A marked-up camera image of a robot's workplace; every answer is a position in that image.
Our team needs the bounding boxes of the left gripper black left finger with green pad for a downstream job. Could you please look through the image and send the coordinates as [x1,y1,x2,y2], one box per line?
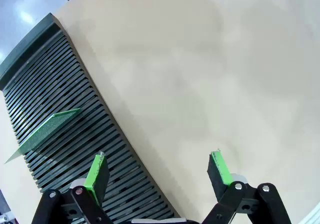
[31,151,113,224]

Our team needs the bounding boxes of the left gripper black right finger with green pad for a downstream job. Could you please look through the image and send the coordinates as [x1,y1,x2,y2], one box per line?
[199,148,292,224]

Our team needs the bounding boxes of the green PCB board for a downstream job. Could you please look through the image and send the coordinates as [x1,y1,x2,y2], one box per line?
[4,108,81,165]

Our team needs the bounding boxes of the black slotted PCB rack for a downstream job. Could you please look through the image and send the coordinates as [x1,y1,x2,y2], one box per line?
[0,12,176,221]

